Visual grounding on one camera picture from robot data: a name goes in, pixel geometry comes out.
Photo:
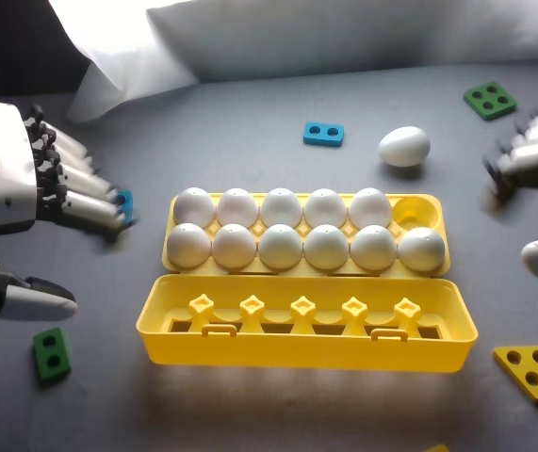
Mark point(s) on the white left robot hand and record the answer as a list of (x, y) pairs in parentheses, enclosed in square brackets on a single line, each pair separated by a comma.
[(0, 165)]

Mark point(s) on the white plastic egg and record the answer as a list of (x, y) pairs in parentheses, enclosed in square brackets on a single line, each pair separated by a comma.
[(325, 207), (189, 245), (236, 207), (234, 246), (280, 246), (370, 206), (373, 246), (421, 248), (326, 246), (194, 206), (281, 206), (404, 147)]

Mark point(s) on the yellow plastic egg carton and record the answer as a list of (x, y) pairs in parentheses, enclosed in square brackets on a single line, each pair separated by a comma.
[(297, 350)]

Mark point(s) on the green four-hole block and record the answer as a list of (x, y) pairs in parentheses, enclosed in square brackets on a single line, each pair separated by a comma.
[(475, 104)]

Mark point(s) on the blue four-hole block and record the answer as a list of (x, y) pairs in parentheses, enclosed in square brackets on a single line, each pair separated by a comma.
[(127, 202)]

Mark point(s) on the white sheer cloth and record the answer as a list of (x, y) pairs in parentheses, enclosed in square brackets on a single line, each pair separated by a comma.
[(122, 61)]

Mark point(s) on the green two-hole block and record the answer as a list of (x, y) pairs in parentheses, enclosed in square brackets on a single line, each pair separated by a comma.
[(41, 358)]

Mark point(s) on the yellow triangle three-hole block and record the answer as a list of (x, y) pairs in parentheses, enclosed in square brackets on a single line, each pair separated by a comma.
[(527, 358)]

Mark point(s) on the blue two-hole block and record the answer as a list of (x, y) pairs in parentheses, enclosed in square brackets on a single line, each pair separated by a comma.
[(323, 140)]

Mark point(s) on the white padded cushion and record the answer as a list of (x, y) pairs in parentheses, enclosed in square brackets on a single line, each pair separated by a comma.
[(344, 33)]

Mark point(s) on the grey table cloth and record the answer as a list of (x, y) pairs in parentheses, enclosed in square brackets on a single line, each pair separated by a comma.
[(249, 155)]

